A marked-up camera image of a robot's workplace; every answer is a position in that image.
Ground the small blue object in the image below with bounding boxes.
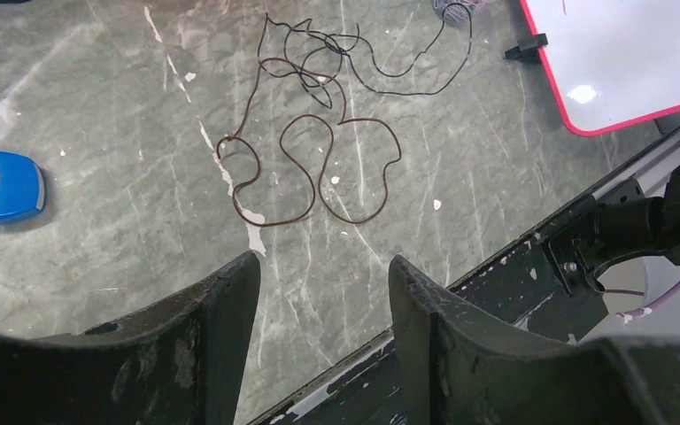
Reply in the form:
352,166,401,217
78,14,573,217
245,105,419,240
0,151,45,225

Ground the brown thin cable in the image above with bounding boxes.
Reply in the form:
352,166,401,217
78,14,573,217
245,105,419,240
215,57,404,228

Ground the thin cable pile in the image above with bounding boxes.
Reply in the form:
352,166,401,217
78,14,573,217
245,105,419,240
256,3,474,112

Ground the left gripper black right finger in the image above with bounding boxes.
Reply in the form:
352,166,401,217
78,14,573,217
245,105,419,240
389,256,680,424

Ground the pink framed whiteboard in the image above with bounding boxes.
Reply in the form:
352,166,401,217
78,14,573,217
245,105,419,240
522,0,680,137

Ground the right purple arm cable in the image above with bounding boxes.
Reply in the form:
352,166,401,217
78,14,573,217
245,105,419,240
604,260,680,324

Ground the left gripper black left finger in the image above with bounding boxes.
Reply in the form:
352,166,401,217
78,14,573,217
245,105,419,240
0,251,260,424

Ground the black whiteboard clip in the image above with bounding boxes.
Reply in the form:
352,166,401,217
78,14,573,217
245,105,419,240
504,33,548,63

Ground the clear small round container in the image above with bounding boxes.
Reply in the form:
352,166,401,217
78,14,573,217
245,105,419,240
430,0,489,27

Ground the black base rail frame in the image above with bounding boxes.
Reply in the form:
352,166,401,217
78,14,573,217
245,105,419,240
260,128,680,424

